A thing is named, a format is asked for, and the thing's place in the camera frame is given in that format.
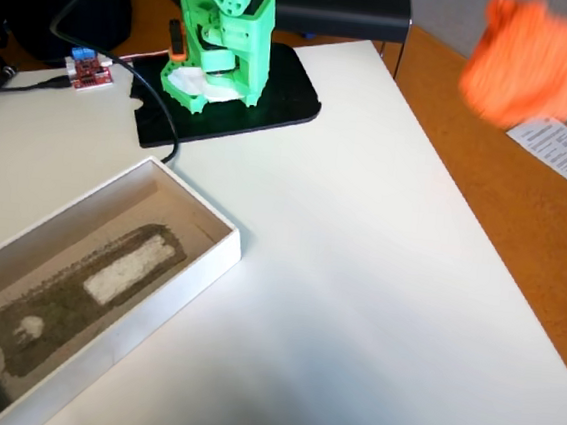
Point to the orange fuzzy sock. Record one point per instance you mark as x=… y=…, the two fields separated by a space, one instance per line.
x=529 y=65

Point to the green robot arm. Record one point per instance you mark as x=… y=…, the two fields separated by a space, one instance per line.
x=240 y=32

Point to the white shallow cardboard box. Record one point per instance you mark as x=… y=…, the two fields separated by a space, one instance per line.
x=175 y=292

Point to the white crumpled tissue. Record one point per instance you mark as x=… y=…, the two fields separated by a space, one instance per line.
x=190 y=82

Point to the black chair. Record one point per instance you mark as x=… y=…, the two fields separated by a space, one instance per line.
x=344 y=2

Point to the red circuit board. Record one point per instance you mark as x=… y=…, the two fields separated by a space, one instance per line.
x=88 y=72

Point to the printed white paper sheet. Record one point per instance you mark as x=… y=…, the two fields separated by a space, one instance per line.
x=563 y=149

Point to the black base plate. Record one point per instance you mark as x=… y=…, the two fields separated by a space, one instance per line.
x=280 y=91

